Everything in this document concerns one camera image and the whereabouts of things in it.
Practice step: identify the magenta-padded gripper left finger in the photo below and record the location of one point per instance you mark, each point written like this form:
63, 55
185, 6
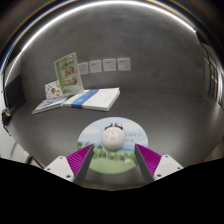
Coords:
60, 168

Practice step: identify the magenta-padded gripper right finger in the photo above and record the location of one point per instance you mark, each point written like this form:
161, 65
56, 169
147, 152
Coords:
166, 166

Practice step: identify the white panda computer mouse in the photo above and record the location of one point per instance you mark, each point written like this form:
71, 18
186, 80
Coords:
113, 137

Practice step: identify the round landscape print mouse pad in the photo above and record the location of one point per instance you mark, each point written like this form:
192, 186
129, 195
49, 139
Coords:
110, 161

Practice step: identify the grey cover book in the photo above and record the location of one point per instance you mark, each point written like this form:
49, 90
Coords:
48, 105

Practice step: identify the white sticker card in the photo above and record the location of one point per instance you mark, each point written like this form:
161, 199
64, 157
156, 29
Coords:
51, 90

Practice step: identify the white book with blue band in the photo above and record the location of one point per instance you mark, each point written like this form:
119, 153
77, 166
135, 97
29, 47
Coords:
96, 98

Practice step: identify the black flat screen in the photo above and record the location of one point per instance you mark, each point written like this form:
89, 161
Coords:
15, 93

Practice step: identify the green menu sign stand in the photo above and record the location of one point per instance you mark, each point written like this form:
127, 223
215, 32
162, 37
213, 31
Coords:
68, 73

